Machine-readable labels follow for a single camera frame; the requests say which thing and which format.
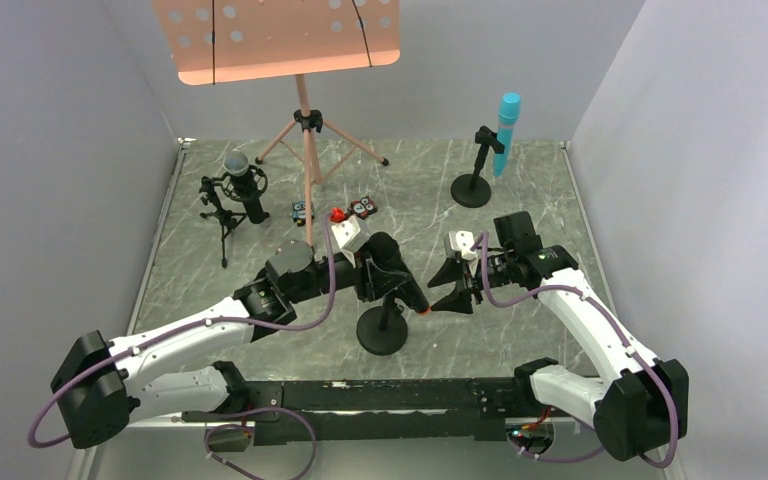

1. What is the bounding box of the black orange-tipped microphone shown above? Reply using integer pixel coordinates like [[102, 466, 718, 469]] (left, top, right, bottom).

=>
[[365, 231, 430, 315]]

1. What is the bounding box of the black round-base mic stand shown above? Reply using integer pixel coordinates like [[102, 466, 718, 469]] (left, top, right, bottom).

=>
[[450, 125, 506, 209], [356, 294, 409, 356]]

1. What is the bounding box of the blue microphone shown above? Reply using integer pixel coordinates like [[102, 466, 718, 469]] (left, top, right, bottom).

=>
[[493, 92, 521, 177]]

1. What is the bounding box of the black shock mount tripod stand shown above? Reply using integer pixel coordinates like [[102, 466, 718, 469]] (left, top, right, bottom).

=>
[[199, 174, 253, 268]]

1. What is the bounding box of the black silver-grille microphone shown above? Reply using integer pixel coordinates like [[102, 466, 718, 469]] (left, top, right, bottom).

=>
[[222, 150, 270, 224]]

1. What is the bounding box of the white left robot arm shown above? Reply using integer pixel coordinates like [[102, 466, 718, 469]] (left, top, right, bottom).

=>
[[27, 232, 413, 449]]

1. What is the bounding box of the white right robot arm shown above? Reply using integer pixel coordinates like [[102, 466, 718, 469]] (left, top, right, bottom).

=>
[[428, 211, 689, 469]]

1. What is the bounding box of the pink music stand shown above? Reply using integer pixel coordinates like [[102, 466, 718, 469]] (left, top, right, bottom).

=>
[[151, 0, 401, 238]]

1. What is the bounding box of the red owl number tile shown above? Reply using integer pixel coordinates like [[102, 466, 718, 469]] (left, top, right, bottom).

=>
[[348, 196, 378, 220]]

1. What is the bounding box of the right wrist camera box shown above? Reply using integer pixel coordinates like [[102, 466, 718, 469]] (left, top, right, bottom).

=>
[[443, 230, 478, 262]]

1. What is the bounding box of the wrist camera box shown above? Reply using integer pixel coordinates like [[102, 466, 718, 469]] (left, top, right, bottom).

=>
[[329, 208, 372, 264], [443, 230, 478, 262]]

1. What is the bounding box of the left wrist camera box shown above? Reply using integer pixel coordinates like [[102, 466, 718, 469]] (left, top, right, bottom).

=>
[[329, 208, 372, 264]]

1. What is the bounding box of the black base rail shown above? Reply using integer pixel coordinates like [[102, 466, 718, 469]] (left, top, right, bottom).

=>
[[181, 374, 564, 446]]

